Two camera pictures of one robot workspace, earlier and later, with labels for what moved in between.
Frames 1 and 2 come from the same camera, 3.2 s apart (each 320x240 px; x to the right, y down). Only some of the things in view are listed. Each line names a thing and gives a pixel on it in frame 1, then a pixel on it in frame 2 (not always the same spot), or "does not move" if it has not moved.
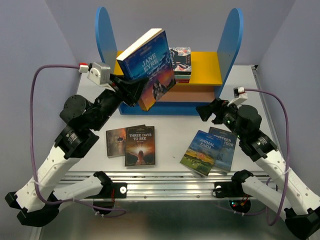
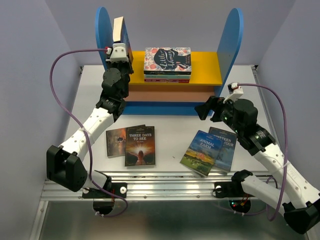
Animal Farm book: (201, 153) does not move
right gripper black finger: (205, 111) does not move
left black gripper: (131, 89) → (127, 64)
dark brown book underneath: (116, 141) does not move
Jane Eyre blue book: (150, 59) → (120, 35)
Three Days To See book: (140, 145) does not move
